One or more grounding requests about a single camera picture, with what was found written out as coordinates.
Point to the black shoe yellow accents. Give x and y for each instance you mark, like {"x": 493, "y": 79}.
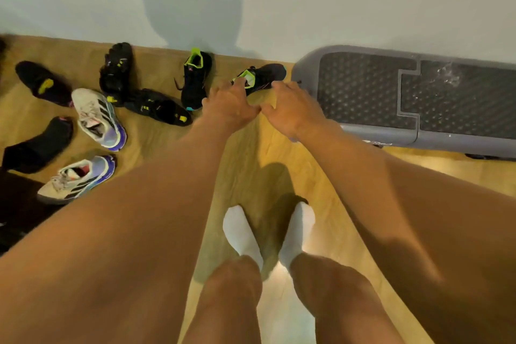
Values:
{"x": 117, "y": 71}
{"x": 159, "y": 108}

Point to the person's right thumb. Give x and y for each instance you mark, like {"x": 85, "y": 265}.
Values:
{"x": 270, "y": 112}

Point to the dark bag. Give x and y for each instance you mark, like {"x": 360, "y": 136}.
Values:
{"x": 18, "y": 210}

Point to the person's right leg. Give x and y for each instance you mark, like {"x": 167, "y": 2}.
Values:
{"x": 342, "y": 303}

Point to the plain black shoe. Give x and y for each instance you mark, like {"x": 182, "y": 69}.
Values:
{"x": 38, "y": 148}

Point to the person's left leg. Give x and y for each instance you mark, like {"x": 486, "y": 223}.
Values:
{"x": 227, "y": 303}

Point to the person's leg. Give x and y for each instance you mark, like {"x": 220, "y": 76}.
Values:
{"x": 342, "y": 303}
{"x": 227, "y": 303}

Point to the grey textured exercise platform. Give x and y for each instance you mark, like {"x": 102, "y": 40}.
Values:
{"x": 403, "y": 102}

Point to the person's left thumb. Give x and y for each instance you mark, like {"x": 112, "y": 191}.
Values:
{"x": 253, "y": 110}

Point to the white striped sneaker purple sole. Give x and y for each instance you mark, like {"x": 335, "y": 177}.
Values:
{"x": 98, "y": 120}
{"x": 76, "y": 178}

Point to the person's left forearm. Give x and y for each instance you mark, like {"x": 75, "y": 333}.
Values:
{"x": 121, "y": 227}

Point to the person's right hand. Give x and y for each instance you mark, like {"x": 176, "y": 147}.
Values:
{"x": 296, "y": 114}

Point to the white sock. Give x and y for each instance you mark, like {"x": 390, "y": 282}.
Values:
{"x": 297, "y": 235}
{"x": 241, "y": 235}

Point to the person's left hand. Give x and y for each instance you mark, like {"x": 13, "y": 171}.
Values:
{"x": 227, "y": 108}

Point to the black shoe yellow insole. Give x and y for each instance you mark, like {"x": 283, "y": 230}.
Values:
{"x": 42, "y": 81}

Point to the person's right forearm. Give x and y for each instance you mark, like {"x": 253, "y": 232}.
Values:
{"x": 423, "y": 227}

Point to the black shoe green tongue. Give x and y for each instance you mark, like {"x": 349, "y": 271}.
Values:
{"x": 264, "y": 73}
{"x": 194, "y": 81}

